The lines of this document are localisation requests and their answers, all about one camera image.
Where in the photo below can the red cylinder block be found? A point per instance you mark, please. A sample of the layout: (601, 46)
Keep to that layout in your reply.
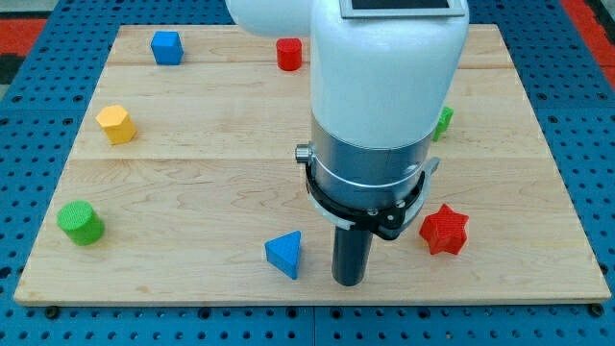
(289, 53)

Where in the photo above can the red star block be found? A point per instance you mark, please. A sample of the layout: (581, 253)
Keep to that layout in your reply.
(445, 231)

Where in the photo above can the blue triangle block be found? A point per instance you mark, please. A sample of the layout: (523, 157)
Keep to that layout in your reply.
(283, 252)

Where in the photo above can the green cylinder block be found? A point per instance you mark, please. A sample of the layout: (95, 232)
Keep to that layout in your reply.
(80, 222)

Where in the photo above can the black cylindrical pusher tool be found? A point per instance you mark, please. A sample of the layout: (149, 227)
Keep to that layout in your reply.
(350, 254)

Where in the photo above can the blue cube block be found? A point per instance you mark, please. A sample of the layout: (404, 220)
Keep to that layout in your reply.
(167, 48)

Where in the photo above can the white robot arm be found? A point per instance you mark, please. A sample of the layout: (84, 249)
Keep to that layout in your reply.
(379, 75)

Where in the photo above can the wooden board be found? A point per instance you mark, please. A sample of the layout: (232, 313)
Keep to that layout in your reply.
(210, 176)

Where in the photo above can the yellow hexagon block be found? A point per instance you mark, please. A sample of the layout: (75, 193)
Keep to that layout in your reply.
(117, 124)

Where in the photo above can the green block behind arm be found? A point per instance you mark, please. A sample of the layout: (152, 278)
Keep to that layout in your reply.
(443, 123)

